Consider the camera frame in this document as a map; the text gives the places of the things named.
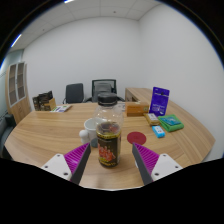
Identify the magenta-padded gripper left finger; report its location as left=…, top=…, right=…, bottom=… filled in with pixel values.
left=40, top=142, right=92, bottom=185

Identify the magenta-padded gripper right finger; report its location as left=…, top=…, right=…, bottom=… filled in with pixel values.
left=132, top=142, right=183, bottom=186

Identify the clear drink bottle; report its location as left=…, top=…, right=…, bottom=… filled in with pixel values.
left=94, top=92, right=125, bottom=169

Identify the small light blue box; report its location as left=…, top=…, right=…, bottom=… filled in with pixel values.
left=151, top=125, right=166, bottom=139

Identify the flat round red coaster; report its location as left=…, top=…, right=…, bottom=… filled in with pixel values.
left=126, top=131, right=147, bottom=146

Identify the folded green cloth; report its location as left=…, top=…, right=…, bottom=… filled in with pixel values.
left=157, top=114, right=185, bottom=133

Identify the teal flat box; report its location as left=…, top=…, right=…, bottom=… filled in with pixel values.
left=162, top=116, right=181, bottom=127

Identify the small tan box, white label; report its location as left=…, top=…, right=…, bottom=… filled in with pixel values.
left=143, top=112, right=161, bottom=126

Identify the white and grey mug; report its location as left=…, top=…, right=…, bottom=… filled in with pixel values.
left=78, top=117, right=101, bottom=149

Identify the brown wooden tissue box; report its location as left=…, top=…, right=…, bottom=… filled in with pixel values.
left=125, top=101, right=150, bottom=117

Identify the purple standing package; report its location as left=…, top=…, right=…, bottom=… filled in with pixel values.
left=148, top=86, right=171, bottom=117

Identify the dark brown box holder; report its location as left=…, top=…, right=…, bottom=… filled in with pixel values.
left=32, top=90, right=57, bottom=112

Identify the wooden cabinet with glass doors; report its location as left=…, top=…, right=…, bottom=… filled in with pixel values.
left=4, top=61, right=32, bottom=125

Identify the black office chair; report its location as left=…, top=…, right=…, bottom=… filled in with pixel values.
left=62, top=82, right=85, bottom=104

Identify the grey mesh-back office chair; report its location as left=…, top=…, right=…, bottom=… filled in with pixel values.
left=83, top=78, right=125, bottom=103

